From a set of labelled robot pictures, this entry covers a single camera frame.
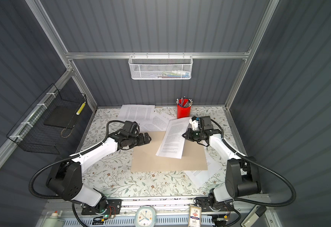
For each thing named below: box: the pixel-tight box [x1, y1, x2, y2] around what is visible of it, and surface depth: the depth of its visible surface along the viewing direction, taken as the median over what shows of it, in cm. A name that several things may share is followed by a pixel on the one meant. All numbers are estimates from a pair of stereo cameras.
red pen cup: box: [175, 96, 193, 119], surface depth 107 cm
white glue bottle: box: [42, 210, 65, 227], surface depth 67 cm
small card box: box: [188, 205, 202, 227], surface depth 71 cm
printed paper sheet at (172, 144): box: [155, 116, 192, 160], surface depth 93 cm
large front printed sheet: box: [183, 155, 227, 190], surface depth 86 cm
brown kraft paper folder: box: [130, 131, 209, 173], surface depth 95 cm
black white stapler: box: [240, 204, 267, 227], surface depth 69 cm
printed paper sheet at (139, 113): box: [117, 104, 156, 125], surface depth 119 cm
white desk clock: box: [134, 206, 157, 227], surface depth 70 cm
